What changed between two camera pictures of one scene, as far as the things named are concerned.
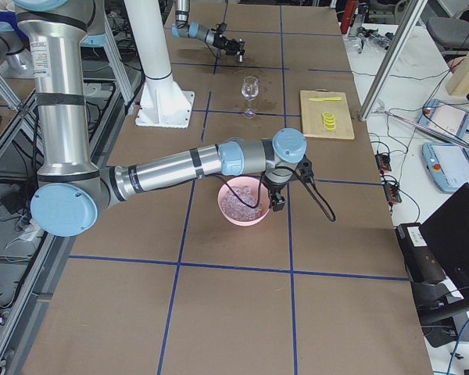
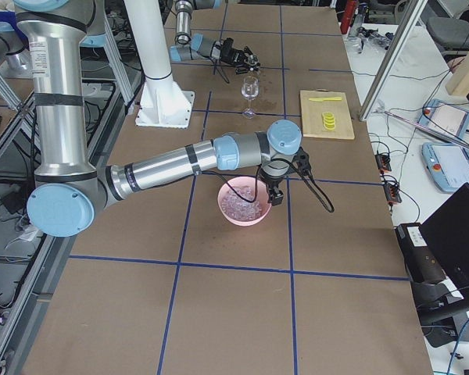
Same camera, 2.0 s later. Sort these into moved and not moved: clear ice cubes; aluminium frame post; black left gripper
Moved: black left gripper
Not moved: aluminium frame post; clear ice cubes
